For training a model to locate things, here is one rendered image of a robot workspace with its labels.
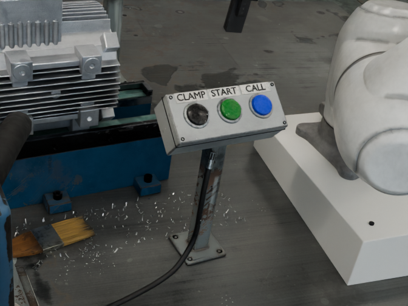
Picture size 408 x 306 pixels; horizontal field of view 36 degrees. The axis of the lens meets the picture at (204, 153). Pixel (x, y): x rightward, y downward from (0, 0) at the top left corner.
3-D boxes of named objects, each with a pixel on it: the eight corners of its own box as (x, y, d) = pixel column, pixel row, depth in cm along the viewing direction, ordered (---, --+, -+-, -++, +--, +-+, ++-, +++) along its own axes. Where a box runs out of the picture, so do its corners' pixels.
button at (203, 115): (186, 130, 83) (191, 125, 81) (180, 108, 84) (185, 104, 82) (206, 127, 84) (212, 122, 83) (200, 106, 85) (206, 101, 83)
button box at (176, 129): (166, 156, 85) (180, 144, 80) (152, 107, 87) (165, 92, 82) (272, 138, 93) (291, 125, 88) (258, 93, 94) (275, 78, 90)
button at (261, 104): (251, 119, 87) (257, 115, 86) (244, 99, 88) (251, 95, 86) (269, 117, 89) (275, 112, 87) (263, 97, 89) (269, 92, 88)
